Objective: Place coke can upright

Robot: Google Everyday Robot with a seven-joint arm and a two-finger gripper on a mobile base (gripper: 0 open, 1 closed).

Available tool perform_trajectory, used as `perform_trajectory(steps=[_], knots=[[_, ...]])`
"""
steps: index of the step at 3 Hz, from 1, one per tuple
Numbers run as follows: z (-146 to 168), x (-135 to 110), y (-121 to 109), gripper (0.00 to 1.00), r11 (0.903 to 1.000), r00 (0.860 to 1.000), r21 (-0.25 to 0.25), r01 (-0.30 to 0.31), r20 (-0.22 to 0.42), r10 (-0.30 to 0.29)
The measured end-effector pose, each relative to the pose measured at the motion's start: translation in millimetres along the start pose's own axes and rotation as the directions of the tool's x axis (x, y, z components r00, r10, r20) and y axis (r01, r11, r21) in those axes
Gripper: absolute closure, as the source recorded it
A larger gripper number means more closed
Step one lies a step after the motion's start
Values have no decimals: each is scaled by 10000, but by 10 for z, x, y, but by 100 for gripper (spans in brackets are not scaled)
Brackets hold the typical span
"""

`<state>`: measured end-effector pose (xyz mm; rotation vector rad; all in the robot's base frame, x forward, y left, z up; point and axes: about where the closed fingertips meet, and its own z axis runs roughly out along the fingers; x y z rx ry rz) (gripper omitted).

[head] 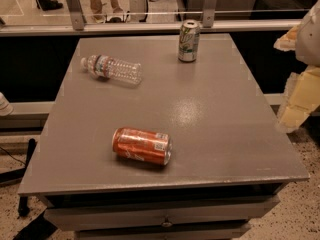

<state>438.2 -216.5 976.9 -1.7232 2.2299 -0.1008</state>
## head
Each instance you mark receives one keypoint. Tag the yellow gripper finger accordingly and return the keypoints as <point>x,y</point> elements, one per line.
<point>287,42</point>
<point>301,97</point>

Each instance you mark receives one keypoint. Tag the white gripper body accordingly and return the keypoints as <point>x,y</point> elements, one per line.
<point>310,39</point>

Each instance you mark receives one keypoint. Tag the red coke can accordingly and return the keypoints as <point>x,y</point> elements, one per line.
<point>142,145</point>

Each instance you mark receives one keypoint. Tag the green white soda can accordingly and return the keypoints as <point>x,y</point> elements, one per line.
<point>189,40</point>

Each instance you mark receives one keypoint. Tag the grey cabinet with drawers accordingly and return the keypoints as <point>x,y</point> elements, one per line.
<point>228,161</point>

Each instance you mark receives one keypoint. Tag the clear plastic water bottle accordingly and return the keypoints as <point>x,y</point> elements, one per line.
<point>104,66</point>

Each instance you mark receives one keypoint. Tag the metal drawer knob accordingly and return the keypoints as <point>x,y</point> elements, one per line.
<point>166,224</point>

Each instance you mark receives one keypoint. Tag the white object at left edge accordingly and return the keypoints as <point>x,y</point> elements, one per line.
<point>5,107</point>

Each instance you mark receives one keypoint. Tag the metal railing frame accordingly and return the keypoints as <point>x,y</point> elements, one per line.
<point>75,18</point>

